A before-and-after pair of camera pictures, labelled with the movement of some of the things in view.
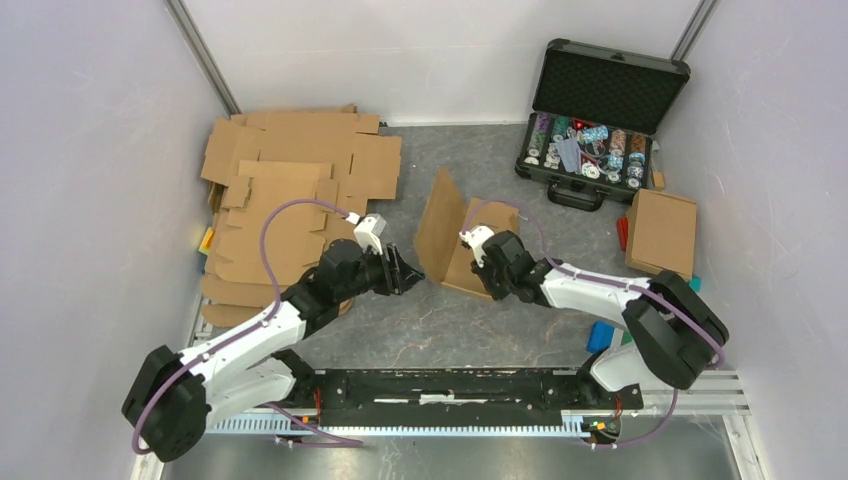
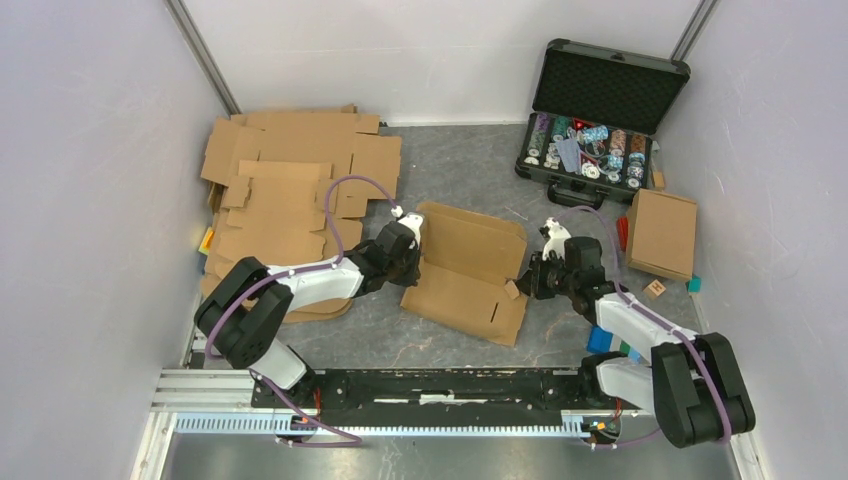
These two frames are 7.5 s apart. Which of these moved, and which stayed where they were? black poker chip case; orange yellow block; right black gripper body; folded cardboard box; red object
Moved: right black gripper body
Stayed: folded cardboard box; orange yellow block; black poker chip case; red object
